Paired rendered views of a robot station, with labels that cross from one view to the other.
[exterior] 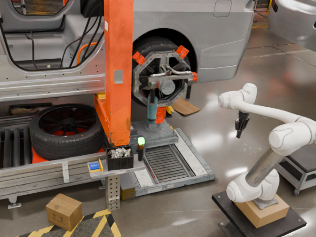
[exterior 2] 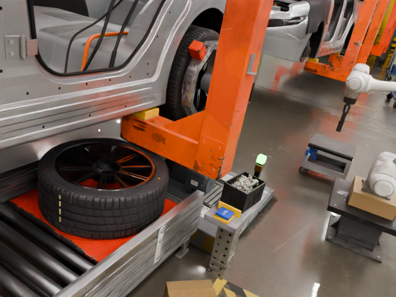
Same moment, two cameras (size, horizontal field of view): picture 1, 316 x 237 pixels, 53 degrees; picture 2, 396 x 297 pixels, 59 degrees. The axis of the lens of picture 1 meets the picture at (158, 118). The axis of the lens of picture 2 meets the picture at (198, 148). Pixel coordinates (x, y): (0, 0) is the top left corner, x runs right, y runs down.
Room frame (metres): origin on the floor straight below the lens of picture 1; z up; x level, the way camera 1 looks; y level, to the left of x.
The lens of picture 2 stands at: (0.88, 1.52, 1.42)
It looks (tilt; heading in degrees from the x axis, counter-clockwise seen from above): 24 degrees down; 319
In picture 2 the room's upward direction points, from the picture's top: 11 degrees clockwise
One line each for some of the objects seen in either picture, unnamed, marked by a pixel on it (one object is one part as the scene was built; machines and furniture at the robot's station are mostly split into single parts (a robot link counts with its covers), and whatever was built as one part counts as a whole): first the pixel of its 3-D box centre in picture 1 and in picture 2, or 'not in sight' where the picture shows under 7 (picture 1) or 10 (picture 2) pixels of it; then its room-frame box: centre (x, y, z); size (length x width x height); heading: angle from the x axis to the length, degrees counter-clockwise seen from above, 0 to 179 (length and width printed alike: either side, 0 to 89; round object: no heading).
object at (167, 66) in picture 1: (178, 66); not in sight; (2.59, -0.14, 1.03); 0.19 x 0.18 x 0.11; 23
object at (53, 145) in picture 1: (68, 130); (105, 182); (2.39, 0.81, 0.39); 0.66 x 0.66 x 0.24
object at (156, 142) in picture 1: (150, 134); not in sight; (2.82, 0.06, 0.13); 0.50 x 0.36 x 0.10; 113
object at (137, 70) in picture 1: (161, 80); (209, 82); (2.67, 0.00, 0.85); 0.54 x 0.07 x 0.54; 113
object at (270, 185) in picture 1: (265, 181); (385, 169); (1.70, -0.80, 0.57); 0.18 x 0.16 x 0.22; 116
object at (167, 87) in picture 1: (164, 83); (218, 85); (2.60, -0.03, 0.85); 0.21 x 0.14 x 0.14; 23
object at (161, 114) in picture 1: (157, 112); not in sight; (2.70, 0.01, 0.48); 0.16 x 0.12 x 0.17; 23
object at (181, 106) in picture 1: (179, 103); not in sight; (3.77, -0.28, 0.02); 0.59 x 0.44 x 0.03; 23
